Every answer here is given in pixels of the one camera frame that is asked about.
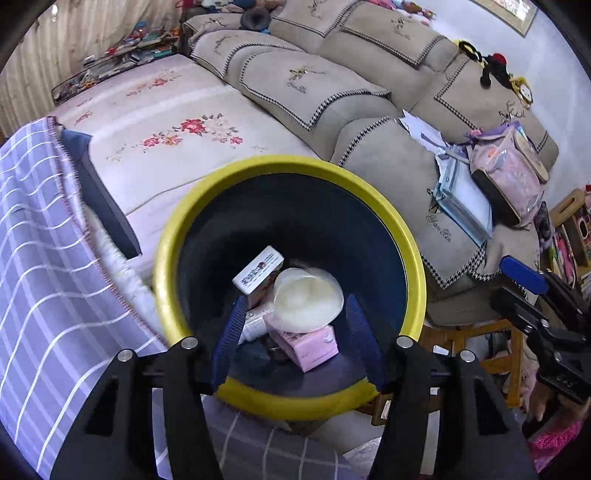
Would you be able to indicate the black yellow plush toy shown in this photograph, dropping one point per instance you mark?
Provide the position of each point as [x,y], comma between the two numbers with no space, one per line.
[485,62]

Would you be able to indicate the pink patterned cloth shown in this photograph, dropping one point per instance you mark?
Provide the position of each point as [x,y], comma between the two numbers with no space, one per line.
[554,443]

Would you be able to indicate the pile of plush toys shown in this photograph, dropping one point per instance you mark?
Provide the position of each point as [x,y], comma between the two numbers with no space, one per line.
[401,7]

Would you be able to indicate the wooden toy shelf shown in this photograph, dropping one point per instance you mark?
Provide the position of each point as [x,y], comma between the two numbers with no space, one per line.
[570,203]

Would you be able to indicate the white printed long carton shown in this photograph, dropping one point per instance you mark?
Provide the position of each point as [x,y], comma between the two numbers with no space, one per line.
[258,272]

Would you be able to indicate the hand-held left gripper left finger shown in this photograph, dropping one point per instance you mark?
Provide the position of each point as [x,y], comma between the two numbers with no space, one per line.
[228,332]

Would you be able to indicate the loose white papers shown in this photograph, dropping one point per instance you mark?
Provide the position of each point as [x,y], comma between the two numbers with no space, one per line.
[425,131]

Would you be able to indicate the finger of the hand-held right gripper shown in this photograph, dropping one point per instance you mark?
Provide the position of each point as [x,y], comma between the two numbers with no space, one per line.
[512,307]
[521,274]

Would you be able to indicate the pink clear backpack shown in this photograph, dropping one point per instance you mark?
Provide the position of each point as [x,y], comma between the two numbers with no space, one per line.
[508,175]

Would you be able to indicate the beige embroidered curtain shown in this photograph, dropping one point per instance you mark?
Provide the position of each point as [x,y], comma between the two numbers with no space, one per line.
[27,92]

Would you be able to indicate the cluttered glass table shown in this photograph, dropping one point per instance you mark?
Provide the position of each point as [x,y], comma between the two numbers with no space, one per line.
[115,60]

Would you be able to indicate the dark blue mat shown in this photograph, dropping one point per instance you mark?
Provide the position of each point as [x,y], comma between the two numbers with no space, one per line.
[101,198]

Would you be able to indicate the pink white drink carton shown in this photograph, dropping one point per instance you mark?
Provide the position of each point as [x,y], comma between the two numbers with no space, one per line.
[304,348]

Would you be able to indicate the wooden stool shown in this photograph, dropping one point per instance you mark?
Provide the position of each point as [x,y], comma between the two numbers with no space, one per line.
[461,330]

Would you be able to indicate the beige sofa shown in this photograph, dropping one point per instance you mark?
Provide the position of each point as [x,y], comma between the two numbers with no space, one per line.
[369,138]

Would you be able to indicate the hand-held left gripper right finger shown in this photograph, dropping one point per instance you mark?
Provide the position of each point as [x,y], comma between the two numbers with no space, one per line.
[364,341]

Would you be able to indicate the dark neck pillow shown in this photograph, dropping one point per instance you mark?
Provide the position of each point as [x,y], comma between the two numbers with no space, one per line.
[255,18]

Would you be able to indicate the blue checkered tablecloth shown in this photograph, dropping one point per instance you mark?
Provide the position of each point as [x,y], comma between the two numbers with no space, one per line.
[46,277]

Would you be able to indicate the framed wall picture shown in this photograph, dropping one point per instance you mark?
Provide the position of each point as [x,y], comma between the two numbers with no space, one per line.
[508,16]

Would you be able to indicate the white round lid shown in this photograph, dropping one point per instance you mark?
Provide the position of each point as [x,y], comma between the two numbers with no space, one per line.
[307,300]

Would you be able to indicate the yellow rimmed dark bin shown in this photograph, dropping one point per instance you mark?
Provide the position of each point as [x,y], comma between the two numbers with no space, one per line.
[369,221]

